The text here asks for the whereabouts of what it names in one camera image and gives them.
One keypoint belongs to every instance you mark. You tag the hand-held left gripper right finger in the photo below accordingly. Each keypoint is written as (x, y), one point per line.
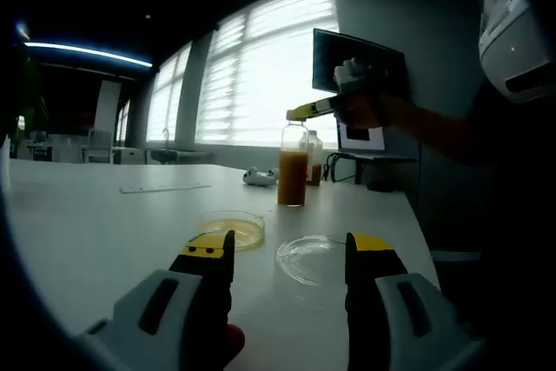
(369, 284)

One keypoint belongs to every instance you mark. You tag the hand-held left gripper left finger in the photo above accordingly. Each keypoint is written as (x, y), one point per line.
(204, 284)

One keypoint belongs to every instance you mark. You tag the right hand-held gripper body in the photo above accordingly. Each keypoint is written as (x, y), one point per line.
(349, 75)

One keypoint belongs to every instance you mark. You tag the clear Petri dish lid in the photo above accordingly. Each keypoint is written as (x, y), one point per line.
(308, 262)

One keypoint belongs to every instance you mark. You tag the clear glass Petri dish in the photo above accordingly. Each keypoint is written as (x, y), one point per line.
(247, 232)

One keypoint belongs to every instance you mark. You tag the glass bottle orange culture medium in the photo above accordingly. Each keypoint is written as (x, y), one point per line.
(292, 175)

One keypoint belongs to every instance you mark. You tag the person's right hand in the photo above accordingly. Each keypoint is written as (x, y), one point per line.
(369, 110)

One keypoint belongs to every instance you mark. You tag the person's left hand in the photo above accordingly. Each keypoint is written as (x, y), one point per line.
(236, 338)

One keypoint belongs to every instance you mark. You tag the dark hanging monitor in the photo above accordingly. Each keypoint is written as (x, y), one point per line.
(326, 58)

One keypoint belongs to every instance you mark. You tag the plastic orange juice bottle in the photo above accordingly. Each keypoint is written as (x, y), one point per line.
(316, 162)

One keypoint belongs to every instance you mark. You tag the bright desk monitor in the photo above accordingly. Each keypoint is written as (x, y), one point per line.
(375, 143)

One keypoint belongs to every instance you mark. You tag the white table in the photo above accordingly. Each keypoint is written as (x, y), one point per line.
(108, 236)

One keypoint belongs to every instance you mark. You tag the metal sink counter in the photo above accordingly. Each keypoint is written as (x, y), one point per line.
(178, 156)

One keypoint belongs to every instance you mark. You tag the person's dark clothing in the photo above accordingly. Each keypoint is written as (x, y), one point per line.
(499, 214)

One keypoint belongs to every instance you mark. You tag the metal faucet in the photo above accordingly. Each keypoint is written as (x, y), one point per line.
(167, 141)

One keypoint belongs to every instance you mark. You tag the white worn chest device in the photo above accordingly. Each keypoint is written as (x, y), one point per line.
(512, 49)

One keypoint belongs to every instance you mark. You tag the white office chair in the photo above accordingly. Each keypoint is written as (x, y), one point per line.
(99, 145)

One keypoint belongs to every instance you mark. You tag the ceiling light strip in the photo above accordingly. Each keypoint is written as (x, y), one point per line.
(87, 51)

